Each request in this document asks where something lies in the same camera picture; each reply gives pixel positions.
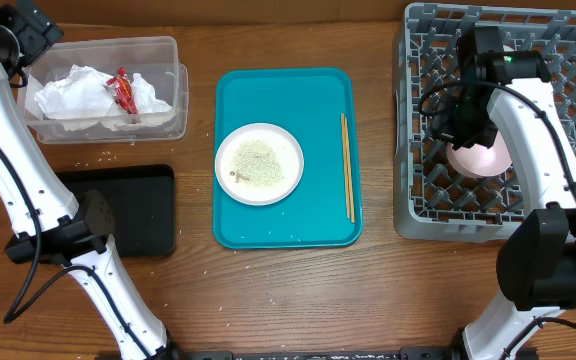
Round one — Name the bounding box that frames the large white plate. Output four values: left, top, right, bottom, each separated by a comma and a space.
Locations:
214, 123, 305, 206

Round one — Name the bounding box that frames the white napkin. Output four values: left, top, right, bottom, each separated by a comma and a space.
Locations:
34, 65, 118, 131
101, 73, 173, 131

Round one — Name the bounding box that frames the clear plastic bin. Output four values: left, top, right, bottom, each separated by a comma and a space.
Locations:
17, 36, 189, 144

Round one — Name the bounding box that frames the teal serving tray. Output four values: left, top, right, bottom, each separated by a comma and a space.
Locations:
213, 68, 363, 249

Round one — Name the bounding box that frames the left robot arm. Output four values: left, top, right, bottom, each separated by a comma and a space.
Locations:
0, 1, 186, 359

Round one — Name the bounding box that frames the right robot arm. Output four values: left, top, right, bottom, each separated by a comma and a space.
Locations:
432, 27, 576, 359

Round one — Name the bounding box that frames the wooden chopstick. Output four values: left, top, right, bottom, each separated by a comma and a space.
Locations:
340, 113, 351, 219
342, 114, 356, 223

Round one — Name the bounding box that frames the red sauce packet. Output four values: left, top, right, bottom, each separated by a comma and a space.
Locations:
105, 67, 138, 114

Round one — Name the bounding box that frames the grey dishwasher rack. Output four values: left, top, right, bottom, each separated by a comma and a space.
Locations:
393, 3, 576, 243

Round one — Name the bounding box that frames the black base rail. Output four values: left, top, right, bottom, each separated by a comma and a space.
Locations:
186, 347, 461, 360

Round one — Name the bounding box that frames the black tray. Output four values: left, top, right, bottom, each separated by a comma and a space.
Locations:
58, 164, 177, 258

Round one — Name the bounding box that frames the small pink plate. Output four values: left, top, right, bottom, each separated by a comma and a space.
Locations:
446, 132, 512, 178

